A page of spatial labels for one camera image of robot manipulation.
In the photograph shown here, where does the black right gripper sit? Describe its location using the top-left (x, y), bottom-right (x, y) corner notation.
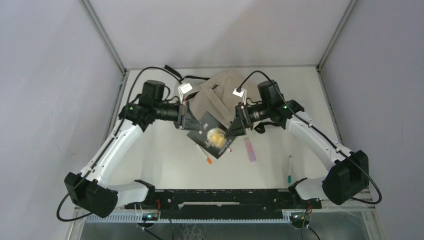
top-left (225, 101), bottom-right (272, 138)

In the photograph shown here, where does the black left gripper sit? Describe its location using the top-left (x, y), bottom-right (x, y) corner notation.
top-left (153, 98), bottom-right (203, 131)

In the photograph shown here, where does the black card with gold emblem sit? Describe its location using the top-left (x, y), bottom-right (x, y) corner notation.
top-left (187, 112), bottom-right (236, 159)

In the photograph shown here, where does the beige canvas backpack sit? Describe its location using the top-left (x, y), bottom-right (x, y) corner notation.
top-left (164, 64), bottom-right (279, 135)

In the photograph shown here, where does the orange capped white marker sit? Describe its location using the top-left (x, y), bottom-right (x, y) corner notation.
top-left (197, 145), bottom-right (213, 165)

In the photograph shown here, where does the teal capped white marker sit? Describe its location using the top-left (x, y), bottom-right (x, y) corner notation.
top-left (287, 155), bottom-right (293, 184)

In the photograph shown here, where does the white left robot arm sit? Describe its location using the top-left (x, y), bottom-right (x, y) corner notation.
top-left (64, 80), bottom-right (198, 218)

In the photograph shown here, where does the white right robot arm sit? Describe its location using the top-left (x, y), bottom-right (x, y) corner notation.
top-left (226, 80), bottom-right (383, 208)

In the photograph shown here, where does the pink highlighter pen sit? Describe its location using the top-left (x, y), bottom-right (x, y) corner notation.
top-left (244, 137), bottom-right (257, 163)

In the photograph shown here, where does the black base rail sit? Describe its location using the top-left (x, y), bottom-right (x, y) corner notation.
top-left (124, 188), bottom-right (322, 221)

